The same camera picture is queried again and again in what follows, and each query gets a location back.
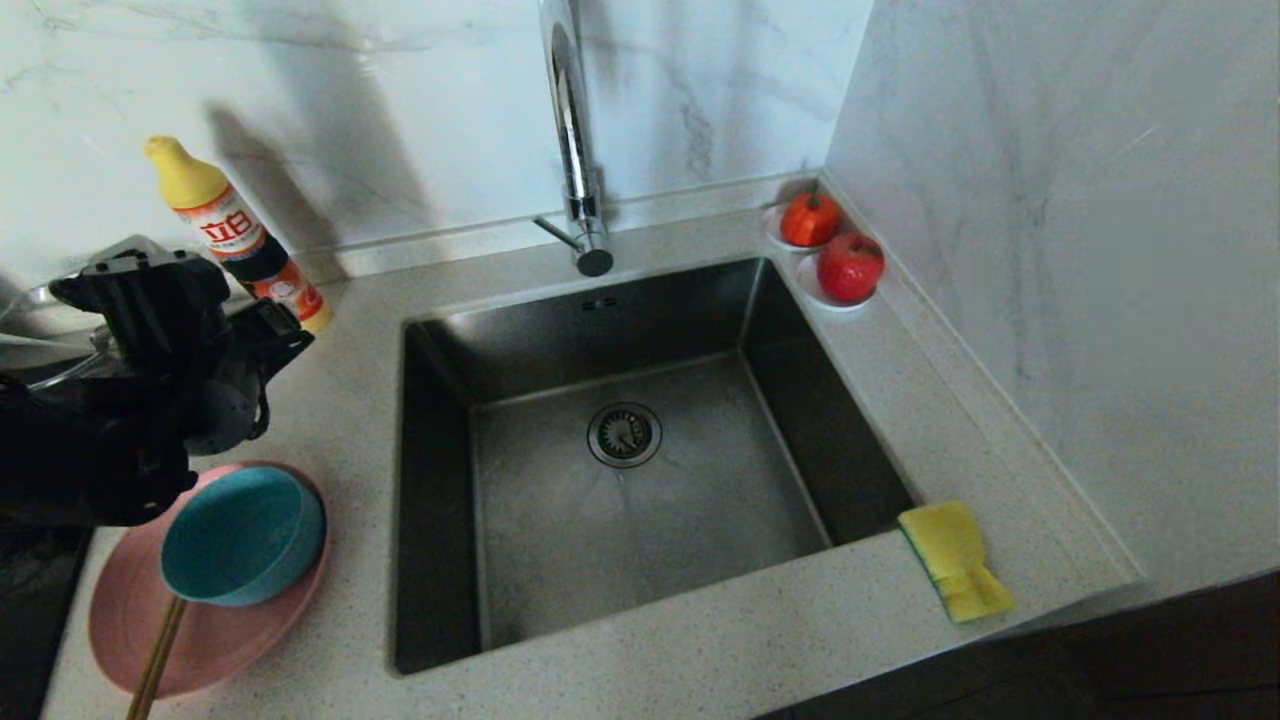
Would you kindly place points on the yellow green sponge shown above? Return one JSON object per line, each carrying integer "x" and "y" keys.
{"x": 950, "y": 555}

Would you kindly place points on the red tomato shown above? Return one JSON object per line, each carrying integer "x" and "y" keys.
{"x": 808, "y": 222}

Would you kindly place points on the red apple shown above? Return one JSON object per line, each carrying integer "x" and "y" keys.
{"x": 850, "y": 268}

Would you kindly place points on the pink plate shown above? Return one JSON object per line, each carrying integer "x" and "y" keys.
{"x": 220, "y": 645}

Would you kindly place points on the round metal drain strainer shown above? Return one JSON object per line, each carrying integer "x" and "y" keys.
{"x": 624, "y": 435}

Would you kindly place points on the brown wooden chopstick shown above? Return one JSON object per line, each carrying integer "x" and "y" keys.
{"x": 155, "y": 660}

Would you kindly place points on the stainless steel sink basin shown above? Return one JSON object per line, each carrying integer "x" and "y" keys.
{"x": 640, "y": 540}

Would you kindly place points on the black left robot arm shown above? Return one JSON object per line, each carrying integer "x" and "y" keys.
{"x": 70, "y": 450}

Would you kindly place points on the chrome faucet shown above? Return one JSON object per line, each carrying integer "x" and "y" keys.
{"x": 572, "y": 120}

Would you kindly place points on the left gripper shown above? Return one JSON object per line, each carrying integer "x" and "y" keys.
{"x": 215, "y": 410}

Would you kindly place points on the teal bowl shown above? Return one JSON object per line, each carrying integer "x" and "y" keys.
{"x": 240, "y": 535}

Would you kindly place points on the black cooktop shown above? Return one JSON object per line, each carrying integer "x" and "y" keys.
{"x": 30, "y": 620}

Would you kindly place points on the orange dish soap bottle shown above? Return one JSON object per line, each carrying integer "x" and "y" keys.
{"x": 215, "y": 215}

